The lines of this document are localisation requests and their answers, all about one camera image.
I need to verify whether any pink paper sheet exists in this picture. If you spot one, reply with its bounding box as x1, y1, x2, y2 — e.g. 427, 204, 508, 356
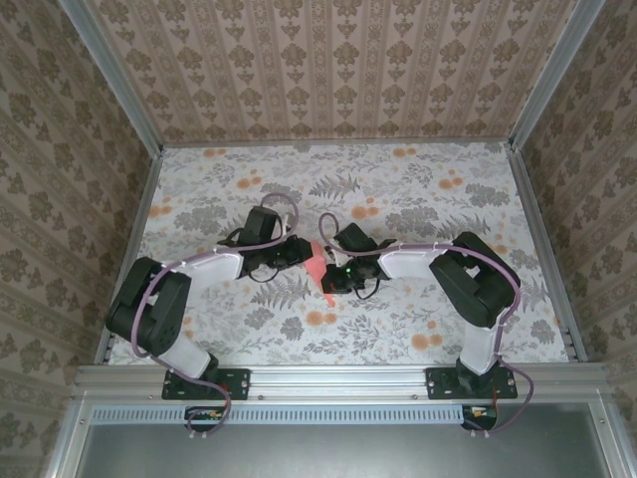
304, 240, 344, 309

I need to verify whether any floral table cover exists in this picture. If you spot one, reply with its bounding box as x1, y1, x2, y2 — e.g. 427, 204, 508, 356
106, 142, 571, 365

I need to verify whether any grey metal panel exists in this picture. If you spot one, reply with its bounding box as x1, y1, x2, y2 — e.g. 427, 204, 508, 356
79, 421, 611, 478

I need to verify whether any black connector board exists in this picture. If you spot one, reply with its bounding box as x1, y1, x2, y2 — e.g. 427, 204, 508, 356
184, 405, 225, 432
460, 403, 500, 432

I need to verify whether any thin black cable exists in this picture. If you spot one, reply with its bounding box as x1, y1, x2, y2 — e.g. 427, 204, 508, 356
352, 280, 380, 302
246, 265, 281, 284

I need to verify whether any aluminium front frame rail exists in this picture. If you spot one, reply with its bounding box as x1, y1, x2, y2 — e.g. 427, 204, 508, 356
74, 362, 609, 399

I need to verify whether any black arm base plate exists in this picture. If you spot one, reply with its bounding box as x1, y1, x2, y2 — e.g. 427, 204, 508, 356
426, 366, 519, 401
161, 366, 251, 401

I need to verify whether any grey slotted cable duct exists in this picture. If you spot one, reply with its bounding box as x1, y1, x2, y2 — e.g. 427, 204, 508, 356
92, 403, 499, 425

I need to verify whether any aluminium side rail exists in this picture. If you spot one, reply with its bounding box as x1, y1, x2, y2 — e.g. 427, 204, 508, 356
507, 147, 588, 364
94, 147, 165, 365

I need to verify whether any purple cable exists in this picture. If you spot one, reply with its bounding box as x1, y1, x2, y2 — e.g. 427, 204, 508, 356
318, 212, 537, 439
129, 192, 300, 442

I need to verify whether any aluminium corner post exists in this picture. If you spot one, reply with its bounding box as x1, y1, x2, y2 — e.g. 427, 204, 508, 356
507, 0, 607, 153
58, 0, 165, 153

